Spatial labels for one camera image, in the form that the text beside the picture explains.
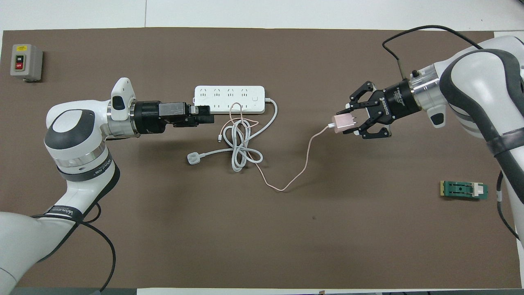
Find green knife switch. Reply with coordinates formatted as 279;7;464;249
440;180;489;201

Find pink charger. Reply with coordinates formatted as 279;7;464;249
330;114;356;134

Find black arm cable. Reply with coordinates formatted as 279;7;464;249
383;25;521;241
31;203;116;292

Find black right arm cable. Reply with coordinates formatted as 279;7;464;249
383;25;521;241

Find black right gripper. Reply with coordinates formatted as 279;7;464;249
337;80;422;141

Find brown table mat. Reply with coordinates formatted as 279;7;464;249
0;27;522;289

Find white power strip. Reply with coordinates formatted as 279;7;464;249
194;85;266;114

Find pink charging cable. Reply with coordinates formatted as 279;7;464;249
219;104;330;192

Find grey on-off switch box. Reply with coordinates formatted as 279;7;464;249
10;44;43;82

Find white power strip cable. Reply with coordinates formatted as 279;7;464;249
187;98;278;172

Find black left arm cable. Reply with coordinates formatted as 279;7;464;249
31;203;116;292

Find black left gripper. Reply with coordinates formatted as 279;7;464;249
134;100;215;135

